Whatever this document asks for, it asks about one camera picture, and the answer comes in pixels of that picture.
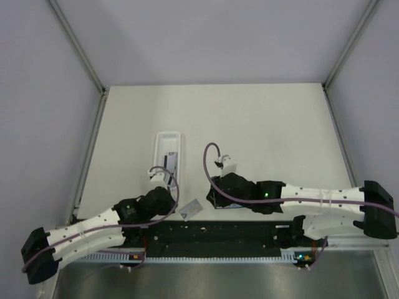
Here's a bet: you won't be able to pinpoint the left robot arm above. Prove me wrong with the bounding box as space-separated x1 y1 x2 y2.
21 187 180 285

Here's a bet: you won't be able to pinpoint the purple cable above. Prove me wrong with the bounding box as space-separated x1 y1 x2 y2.
21 166 180 273
203 142 399 270

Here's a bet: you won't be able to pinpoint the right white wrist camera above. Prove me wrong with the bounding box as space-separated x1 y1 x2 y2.
214 154 237 178

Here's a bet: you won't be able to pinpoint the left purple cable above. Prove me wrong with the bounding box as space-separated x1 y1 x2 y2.
21 166 180 273

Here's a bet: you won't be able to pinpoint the right aluminium frame post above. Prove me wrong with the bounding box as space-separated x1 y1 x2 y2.
322 0 382 92

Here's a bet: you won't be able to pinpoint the upper cards in basket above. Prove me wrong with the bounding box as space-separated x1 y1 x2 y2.
163 151 178 175

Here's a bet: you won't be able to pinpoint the white plastic basket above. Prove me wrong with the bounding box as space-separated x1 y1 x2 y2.
153 131 182 184

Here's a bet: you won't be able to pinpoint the aluminium frame post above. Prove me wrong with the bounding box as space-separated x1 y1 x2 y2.
46 0 106 94
322 0 382 92

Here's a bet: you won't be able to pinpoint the grey slotted cable duct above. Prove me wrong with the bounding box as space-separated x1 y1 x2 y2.
79 251 313 264

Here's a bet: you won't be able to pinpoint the blue card holder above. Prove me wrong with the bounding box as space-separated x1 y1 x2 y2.
216 203 242 209

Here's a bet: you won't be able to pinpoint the left aluminium frame post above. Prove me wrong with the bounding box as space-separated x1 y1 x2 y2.
46 0 106 94

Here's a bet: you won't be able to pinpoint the diamond print silver card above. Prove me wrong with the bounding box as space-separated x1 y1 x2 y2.
179 199 203 222

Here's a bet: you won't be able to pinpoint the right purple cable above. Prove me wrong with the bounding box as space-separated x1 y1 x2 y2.
203 142 399 270

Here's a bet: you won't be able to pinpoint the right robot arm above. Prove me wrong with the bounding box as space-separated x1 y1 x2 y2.
207 173 398 247

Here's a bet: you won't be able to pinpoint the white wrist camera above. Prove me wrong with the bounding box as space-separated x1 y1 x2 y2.
214 154 237 178
148 170 165 183

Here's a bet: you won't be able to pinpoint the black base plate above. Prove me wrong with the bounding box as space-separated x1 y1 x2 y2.
120 221 308 257

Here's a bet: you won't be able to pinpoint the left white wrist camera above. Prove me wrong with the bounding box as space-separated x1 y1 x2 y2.
148 170 165 183

